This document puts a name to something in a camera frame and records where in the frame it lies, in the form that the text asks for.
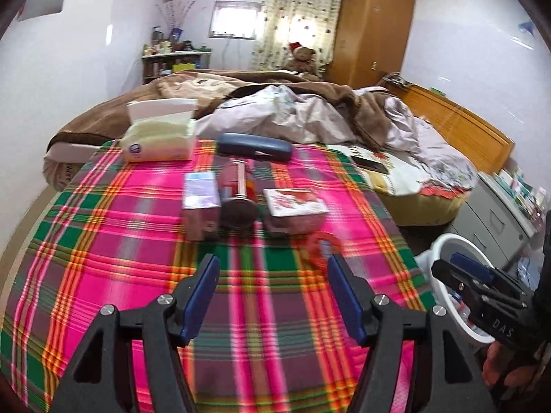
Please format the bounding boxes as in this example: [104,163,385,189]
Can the pale tissue pack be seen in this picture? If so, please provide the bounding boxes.
[121,98,199,163]

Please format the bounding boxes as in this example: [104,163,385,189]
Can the cluttered wall shelf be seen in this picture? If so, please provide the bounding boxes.
[141,39,211,84]

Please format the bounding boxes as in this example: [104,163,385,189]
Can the brown blanket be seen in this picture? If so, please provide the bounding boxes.
[45,69,414,156]

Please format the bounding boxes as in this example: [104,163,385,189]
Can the dark booklet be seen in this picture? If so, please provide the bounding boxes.
[344,146,390,176]

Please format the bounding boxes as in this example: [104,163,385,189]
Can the grey drawer cabinet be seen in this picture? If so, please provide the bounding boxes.
[450,172,539,267]

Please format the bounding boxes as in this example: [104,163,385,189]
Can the brown teddy bear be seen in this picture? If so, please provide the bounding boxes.
[286,42,321,80]

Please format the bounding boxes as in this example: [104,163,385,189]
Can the white red floral box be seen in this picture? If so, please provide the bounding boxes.
[262,187,330,237]

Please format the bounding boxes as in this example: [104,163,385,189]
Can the wooden headboard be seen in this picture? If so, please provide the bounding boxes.
[381,82,515,173]

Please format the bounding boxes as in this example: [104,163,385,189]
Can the yellow mattress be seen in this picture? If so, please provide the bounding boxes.
[379,189,470,226]

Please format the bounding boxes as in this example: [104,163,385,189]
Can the patterned curtain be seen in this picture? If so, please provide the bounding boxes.
[252,0,345,72]

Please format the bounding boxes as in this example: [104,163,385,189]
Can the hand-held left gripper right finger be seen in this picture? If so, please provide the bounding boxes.
[327,253,496,413]

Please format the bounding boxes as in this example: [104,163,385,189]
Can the wooden wardrobe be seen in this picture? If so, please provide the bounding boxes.
[325,0,416,89]

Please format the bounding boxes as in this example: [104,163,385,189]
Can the blue glasses case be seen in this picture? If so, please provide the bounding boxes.
[216,133,293,162]

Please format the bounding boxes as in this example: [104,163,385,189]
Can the purple carton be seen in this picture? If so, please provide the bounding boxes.
[181,171,223,242]

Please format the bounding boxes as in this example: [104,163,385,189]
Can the red bottle with steel base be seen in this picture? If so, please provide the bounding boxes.
[219,158,259,235]

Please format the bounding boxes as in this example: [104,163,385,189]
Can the pink plaid blanket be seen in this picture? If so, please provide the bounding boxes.
[0,138,437,413]

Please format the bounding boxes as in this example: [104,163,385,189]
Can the white plastic basket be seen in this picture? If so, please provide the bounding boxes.
[430,233,523,345]

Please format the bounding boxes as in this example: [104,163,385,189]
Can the person's right hand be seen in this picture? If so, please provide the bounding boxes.
[482,343,537,392]

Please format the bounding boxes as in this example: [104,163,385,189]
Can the window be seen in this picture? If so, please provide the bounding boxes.
[209,1,264,39]

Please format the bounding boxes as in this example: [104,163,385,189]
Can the red plastic ring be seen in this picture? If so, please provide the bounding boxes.
[308,230,341,269]

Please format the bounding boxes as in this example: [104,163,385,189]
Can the dried branches in vase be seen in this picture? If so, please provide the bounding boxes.
[156,0,197,52]

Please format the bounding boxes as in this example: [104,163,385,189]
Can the pale floral quilt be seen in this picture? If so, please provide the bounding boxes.
[194,85,478,201]

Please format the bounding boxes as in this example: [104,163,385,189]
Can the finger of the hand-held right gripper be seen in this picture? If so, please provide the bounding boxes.
[431,259,489,310]
[450,253,530,293]

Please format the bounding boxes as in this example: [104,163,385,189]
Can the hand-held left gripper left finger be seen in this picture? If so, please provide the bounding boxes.
[49,253,221,413]

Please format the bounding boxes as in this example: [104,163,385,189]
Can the row of books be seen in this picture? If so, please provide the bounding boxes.
[495,168,549,220]

